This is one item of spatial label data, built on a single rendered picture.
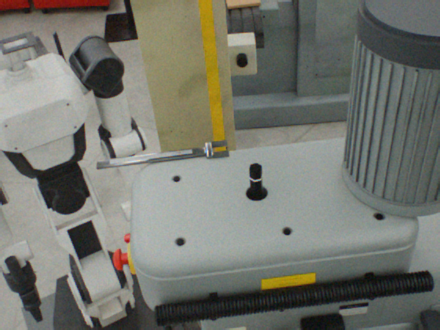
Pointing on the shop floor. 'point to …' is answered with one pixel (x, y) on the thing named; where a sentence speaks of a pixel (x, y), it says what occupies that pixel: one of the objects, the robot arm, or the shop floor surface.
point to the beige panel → (187, 71)
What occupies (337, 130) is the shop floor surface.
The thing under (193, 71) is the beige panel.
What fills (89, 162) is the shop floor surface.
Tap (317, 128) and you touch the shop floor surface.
